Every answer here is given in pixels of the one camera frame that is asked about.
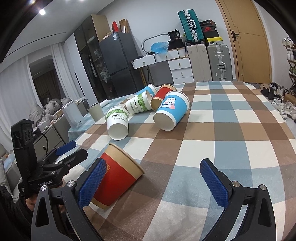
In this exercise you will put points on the white drawer desk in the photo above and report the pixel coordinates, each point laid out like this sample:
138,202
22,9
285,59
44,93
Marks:
173,67

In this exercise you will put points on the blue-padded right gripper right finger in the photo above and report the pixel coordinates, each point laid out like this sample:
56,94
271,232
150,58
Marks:
258,222

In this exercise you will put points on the grey drawer cabinet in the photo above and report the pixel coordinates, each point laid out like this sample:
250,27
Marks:
49,140

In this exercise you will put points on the grey upright tumbler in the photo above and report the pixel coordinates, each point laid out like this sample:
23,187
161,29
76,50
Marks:
96,112

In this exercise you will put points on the white appliance jug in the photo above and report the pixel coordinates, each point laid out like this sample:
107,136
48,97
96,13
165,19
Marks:
73,115

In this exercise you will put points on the grey clothes pile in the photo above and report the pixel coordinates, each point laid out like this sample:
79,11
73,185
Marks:
38,114

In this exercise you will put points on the green white paper cup rear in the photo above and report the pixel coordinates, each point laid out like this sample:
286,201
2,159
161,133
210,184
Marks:
139,103

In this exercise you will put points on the wooden door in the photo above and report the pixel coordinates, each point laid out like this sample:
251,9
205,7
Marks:
248,41

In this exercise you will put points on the beige suitcase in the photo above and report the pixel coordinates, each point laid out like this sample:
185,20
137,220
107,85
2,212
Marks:
199,62

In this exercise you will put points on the blue bunny paper cup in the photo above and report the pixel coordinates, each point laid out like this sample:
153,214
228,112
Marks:
171,111

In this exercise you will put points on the red kraft paper cup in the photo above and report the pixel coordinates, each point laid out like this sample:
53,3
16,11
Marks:
160,95
122,172

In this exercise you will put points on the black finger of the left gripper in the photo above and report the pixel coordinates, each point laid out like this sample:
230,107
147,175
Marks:
75,158

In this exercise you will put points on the white sneakers on floor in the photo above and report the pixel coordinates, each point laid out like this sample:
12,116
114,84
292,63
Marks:
276,95

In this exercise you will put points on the green white paper cup front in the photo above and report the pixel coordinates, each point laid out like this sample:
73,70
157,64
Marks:
117,122

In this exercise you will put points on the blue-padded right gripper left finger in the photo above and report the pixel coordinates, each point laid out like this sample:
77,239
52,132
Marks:
58,213

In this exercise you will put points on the stacked shoe boxes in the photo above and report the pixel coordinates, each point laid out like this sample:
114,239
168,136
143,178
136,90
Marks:
209,31

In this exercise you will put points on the blue paper cup rear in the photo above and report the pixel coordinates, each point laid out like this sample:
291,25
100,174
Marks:
150,88

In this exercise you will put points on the dark glass cabinet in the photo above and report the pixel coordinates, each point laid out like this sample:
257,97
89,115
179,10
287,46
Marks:
88,35

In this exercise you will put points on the person's hand holding gripper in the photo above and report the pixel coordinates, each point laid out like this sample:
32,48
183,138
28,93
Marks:
31,202

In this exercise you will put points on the red box on fridge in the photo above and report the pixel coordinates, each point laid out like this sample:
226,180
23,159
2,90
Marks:
115,26

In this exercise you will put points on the checkered tablecloth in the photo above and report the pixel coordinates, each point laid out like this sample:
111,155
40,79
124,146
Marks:
230,123

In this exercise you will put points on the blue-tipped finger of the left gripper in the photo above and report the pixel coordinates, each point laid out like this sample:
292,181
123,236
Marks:
65,148

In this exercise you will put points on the oval mirror frame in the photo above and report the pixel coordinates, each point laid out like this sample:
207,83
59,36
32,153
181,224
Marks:
148,42

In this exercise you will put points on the green white paper cup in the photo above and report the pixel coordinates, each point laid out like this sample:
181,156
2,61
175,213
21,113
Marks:
139,103
117,122

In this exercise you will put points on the cardboard box on fridge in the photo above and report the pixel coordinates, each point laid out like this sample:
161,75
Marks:
124,26

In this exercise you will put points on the black bag on desk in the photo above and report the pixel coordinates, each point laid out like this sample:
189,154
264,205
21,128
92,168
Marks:
175,41

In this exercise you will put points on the silver aluminium suitcase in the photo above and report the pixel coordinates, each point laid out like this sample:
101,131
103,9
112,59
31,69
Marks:
220,62

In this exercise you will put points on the blue plastic bag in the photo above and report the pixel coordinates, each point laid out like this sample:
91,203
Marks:
160,47

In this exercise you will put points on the shoe rack with shoes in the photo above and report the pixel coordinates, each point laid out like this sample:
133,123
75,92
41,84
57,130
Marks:
291,58

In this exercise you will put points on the teal suitcase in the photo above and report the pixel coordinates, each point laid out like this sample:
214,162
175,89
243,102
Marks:
191,26

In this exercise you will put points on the black refrigerator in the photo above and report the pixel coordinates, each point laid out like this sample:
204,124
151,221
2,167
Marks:
119,51

